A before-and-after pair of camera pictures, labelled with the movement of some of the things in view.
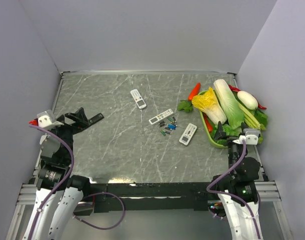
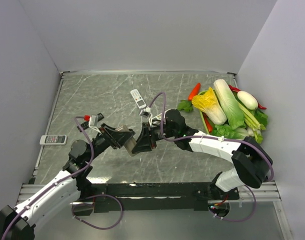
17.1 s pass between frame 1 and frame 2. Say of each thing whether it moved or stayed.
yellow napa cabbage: stayed
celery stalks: stayed
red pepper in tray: stayed
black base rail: stayed
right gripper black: moved
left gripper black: moved
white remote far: stayed
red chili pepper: stayed
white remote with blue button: moved
